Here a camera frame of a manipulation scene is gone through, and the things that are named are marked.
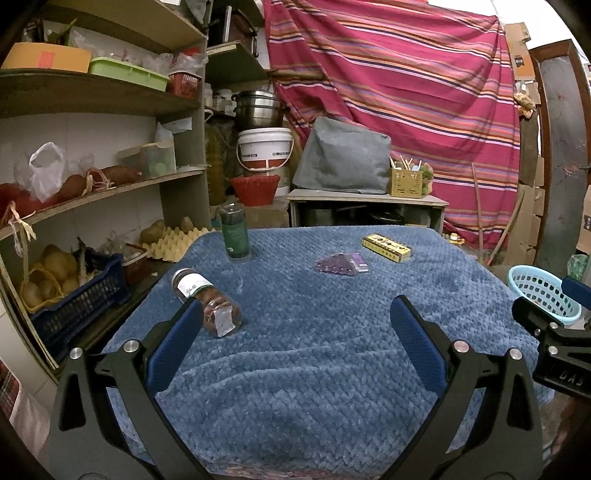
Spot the blue plastic crate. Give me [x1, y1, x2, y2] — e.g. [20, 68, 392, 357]
[30, 253, 132, 363]

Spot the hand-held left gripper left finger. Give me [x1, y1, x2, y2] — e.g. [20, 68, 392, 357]
[48, 299, 205, 480]

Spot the grey cushion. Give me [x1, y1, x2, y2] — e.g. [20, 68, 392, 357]
[293, 115, 392, 195]

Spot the clear lidded plastic container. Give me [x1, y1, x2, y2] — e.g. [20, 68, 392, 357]
[117, 141, 177, 181]

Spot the steel pot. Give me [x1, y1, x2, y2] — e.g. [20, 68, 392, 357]
[233, 90, 286, 131]

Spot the red plastic basket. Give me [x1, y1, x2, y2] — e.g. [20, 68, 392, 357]
[229, 174, 281, 207]

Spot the yellow net bag of potatoes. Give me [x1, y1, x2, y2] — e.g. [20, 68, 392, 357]
[21, 244, 79, 315]

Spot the straw broom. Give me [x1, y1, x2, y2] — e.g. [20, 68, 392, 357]
[471, 161, 488, 264]

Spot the white label spice jar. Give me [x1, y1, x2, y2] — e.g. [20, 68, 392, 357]
[171, 268, 243, 339]

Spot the green glass jar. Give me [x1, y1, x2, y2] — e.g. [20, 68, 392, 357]
[217, 202, 251, 263]

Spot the low cardboard box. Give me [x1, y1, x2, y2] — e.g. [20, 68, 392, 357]
[242, 205, 291, 229]

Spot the wooden shelf unit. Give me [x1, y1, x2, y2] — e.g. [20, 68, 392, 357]
[0, 0, 273, 384]

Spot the large yellow oil bottle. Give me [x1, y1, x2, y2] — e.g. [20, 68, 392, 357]
[205, 122, 238, 206]

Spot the red net bag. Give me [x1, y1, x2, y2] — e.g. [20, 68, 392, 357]
[0, 182, 38, 227]

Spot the brown cardboard box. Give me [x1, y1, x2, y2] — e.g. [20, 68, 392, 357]
[575, 185, 591, 254]

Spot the dark kitchen appliance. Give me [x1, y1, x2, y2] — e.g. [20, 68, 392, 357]
[208, 4, 259, 58]

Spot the red striped cloth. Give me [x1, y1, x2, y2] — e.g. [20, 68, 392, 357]
[263, 0, 522, 245]

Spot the small red mesh basket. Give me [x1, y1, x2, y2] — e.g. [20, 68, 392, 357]
[168, 69, 203, 100]

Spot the wooden utensil box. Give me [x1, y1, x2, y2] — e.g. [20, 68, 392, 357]
[389, 156, 424, 199]

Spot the yellow cardboard box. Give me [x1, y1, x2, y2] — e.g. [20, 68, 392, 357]
[2, 42, 92, 73]

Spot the white plastic bag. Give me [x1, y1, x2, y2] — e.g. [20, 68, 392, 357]
[28, 141, 65, 202]

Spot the wooden framed door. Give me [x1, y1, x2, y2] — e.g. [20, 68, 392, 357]
[529, 39, 591, 278]

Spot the wooden side table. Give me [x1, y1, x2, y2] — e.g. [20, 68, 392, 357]
[287, 188, 450, 232]

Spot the light blue plastic basket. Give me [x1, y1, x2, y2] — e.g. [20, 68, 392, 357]
[508, 264, 583, 324]

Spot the translucent purple packet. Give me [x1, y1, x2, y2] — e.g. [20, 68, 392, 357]
[314, 251, 358, 277]

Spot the green plastic bag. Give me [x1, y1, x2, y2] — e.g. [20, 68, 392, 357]
[567, 253, 591, 282]

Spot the yellow egg tray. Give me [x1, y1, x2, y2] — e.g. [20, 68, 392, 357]
[139, 226, 215, 263]

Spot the yellow flat box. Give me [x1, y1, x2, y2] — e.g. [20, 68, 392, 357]
[361, 233, 411, 264]

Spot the green plastic tray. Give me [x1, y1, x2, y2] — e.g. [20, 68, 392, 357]
[89, 56, 171, 92]

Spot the sweet potato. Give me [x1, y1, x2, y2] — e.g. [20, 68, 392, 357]
[99, 165, 143, 185]

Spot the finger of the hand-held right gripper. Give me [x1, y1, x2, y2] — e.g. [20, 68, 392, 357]
[561, 276, 591, 324]
[512, 298, 561, 340]

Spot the white plastic bucket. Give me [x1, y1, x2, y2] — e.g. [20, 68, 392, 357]
[237, 128, 295, 175]

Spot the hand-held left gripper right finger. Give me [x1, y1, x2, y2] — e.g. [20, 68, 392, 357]
[390, 295, 546, 480]

